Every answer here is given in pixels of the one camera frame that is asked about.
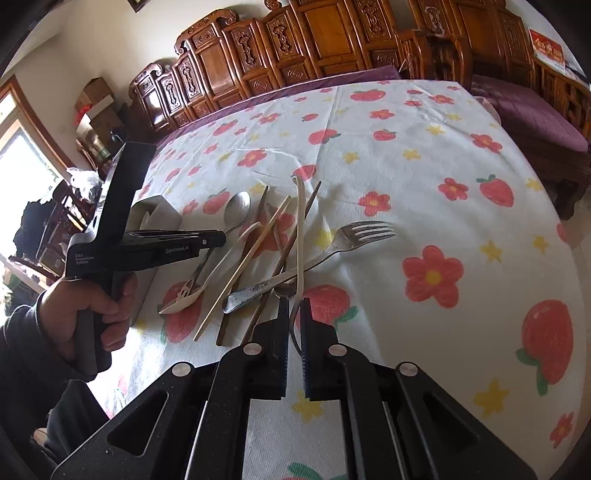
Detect metal fork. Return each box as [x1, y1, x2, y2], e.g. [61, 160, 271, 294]
[223, 220, 398, 315]

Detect person's left hand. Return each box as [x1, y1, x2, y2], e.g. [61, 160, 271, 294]
[39, 272, 139, 362]

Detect light wooden chopstick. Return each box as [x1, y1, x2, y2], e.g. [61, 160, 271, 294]
[193, 195, 293, 342]

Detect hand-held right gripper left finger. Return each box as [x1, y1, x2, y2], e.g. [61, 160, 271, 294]
[51, 299, 290, 480]

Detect carved wooden armchair sofa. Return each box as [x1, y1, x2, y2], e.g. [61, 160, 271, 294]
[397, 0, 591, 220]

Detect grey utensil holder box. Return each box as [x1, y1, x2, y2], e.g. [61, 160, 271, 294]
[127, 195, 184, 234]

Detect dark wooden chair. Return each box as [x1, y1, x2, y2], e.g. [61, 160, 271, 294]
[13, 175, 95, 280]

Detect white plastic spoon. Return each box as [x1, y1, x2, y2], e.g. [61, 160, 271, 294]
[158, 222, 262, 315]

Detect small metal spoon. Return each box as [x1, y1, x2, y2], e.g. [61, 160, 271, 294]
[272, 282, 302, 358]

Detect large metal spoon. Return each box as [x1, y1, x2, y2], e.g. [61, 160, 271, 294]
[183, 191, 252, 296]

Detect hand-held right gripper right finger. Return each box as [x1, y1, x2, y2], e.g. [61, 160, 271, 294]
[299, 298, 539, 480]

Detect floral strawberry printed cloth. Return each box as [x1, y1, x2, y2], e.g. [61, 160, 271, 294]
[99, 78, 579, 480]

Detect purple seat cushion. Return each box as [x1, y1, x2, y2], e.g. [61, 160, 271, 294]
[471, 74, 591, 154]

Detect cream slender plastic utensil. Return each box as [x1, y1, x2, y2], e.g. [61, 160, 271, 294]
[291, 175, 308, 305]

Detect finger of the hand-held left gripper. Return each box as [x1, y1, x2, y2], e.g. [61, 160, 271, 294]
[124, 229, 227, 250]

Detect person's left forearm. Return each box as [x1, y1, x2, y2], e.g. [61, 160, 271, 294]
[0, 302, 114, 468]

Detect cardboard boxes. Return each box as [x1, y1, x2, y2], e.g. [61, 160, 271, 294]
[73, 78, 122, 141]

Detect dark brown chopstick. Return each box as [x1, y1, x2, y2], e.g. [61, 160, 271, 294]
[239, 181, 322, 346]
[215, 185, 270, 347]

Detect wooden framed window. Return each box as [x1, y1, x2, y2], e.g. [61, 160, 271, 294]
[0, 75, 68, 199]

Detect red calendar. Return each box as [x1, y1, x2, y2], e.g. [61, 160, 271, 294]
[527, 28, 567, 73]

